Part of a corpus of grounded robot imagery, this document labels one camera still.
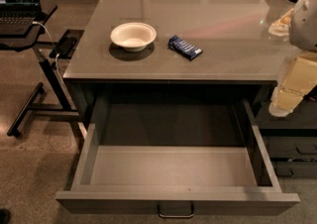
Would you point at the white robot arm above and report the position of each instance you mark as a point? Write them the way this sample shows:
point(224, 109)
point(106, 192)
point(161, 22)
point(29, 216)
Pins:
point(302, 32)

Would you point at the snack bag on counter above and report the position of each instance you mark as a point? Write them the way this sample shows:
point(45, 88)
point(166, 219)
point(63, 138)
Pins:
point(280, 27)

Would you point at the metal drawer handle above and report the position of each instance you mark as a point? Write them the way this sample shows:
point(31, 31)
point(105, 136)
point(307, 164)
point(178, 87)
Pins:
point(180, 212)

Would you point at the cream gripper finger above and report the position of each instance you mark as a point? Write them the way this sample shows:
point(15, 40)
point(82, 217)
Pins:
point(301, 78)
point(283, 102)

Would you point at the blue rxbar blueberry bar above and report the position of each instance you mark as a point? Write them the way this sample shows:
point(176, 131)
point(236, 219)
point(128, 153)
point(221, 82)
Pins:
point(184, 48)

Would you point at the black laptop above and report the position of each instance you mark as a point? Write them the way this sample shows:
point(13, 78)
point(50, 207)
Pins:
point(17, 17)

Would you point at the black shoe tip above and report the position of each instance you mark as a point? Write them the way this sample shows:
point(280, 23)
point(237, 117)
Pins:
point(4, 216)

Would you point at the black phone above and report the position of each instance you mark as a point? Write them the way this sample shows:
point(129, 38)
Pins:
point(65, 45)

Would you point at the open grey top drawer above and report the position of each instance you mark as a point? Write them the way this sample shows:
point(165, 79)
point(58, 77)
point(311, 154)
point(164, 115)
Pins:
point(162, 147)

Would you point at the dark lower cabinet drawers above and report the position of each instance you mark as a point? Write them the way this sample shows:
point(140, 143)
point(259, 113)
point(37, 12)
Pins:
point(291, 141)

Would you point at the white bowl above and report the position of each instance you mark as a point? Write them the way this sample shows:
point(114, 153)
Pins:
point(133, 37)

